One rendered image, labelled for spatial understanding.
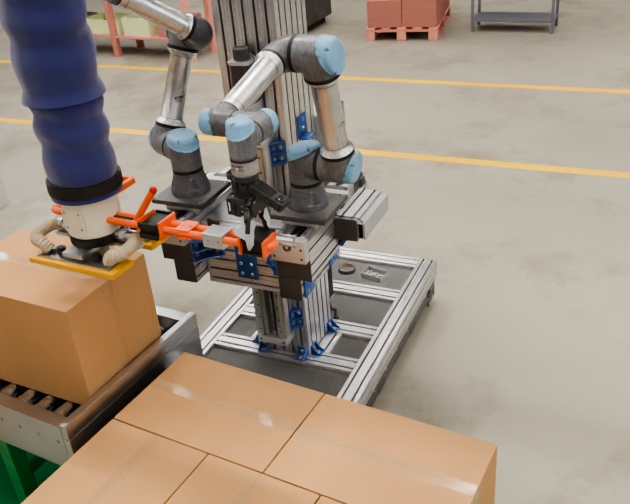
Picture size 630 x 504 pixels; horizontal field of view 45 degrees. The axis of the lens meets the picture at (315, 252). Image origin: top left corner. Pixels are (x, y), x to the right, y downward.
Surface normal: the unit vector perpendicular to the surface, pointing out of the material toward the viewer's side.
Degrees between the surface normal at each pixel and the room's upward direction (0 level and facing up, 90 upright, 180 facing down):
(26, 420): 90
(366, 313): 0
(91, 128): 69
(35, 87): 100
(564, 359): 0
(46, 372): 90
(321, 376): 0
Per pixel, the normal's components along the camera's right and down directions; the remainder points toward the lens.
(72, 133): 0.31, 0.11
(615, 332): -0.08, -0.87
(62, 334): -0.44, 0.47
